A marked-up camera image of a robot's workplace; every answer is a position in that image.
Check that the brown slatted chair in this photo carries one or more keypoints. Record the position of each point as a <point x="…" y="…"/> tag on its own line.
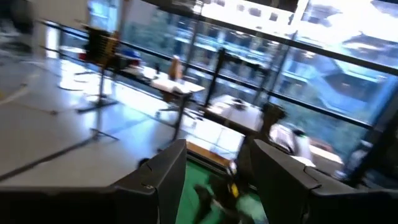
<point x="99" y="43"/>

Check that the brown bottle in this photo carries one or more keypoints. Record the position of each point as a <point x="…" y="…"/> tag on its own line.
<point x="175" y="68"/>

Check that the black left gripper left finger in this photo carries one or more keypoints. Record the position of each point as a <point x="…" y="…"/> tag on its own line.
<point x="155" y="186"/>

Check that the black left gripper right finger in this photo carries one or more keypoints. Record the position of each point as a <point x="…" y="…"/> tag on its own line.
<point x="286" y="186"/>

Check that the small blue object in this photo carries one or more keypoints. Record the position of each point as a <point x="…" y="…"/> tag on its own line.
<point x="130" y="55"/>

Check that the white table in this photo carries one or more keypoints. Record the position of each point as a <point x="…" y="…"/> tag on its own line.
<point x="168" y="84"/>
<point x="236" y="113"/>

